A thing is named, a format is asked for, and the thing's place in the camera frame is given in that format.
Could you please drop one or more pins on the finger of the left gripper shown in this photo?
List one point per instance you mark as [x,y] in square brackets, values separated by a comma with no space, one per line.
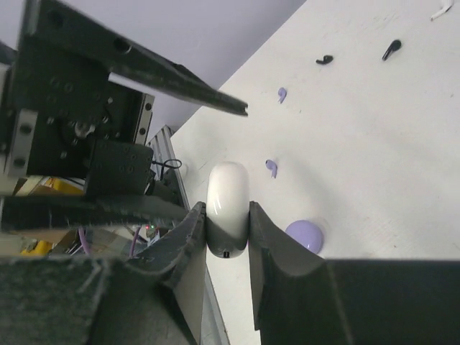
[70,211]
[60,26]

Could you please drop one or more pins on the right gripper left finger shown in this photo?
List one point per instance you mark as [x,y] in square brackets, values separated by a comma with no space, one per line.
[155,298]

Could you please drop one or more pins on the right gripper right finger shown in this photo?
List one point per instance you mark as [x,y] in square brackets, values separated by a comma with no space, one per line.
[301,298]

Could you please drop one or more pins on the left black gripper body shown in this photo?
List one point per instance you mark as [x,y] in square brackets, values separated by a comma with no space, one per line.
[62,117]

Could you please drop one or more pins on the white earbud case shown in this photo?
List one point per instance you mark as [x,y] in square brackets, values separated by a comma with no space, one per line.
[227,210]

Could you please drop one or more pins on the white earbud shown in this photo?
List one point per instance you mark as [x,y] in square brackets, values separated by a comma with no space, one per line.
[446,5]

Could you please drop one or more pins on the purple earbud case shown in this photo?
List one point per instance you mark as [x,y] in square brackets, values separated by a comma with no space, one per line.
[306,233]

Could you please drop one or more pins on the purple earbud lower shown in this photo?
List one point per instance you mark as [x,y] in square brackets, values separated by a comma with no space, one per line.
[271,165]

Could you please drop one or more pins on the purple earbud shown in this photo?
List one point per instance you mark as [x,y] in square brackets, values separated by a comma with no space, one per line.
[282,94]
[271,165]

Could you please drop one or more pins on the purple earbud left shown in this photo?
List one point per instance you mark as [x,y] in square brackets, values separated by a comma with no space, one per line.
[282,94]

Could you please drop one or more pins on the black earbud near gripper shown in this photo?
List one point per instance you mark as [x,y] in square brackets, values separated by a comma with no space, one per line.
[325,60]

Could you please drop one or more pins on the black earbud upright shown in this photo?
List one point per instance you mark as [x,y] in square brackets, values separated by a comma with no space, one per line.
[394,46]

